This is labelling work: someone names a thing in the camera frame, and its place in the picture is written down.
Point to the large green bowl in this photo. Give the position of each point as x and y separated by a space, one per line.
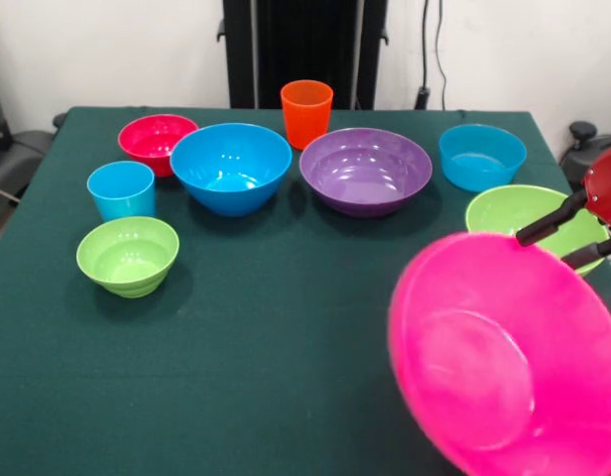
504 208

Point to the black equipment base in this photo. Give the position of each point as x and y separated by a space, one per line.
578 154
23 149

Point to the small green bowl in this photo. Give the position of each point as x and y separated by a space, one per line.
127 258

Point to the small pinkish red bowl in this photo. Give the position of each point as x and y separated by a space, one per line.
152 136

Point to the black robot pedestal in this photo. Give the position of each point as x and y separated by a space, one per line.
295 39

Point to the orange cup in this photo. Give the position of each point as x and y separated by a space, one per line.
305 119

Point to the blue cup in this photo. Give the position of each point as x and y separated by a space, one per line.
122 193

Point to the purple bowl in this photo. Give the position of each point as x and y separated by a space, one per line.
365 168

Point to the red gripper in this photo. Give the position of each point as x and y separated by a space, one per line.
608 188

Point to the small blue bowl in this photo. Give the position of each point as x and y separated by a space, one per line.
479 154

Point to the large pink bowl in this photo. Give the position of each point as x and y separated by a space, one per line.
494 357

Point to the dark green tablecloth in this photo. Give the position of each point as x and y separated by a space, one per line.
186 396

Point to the large blue bowl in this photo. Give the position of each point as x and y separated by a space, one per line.
226 163

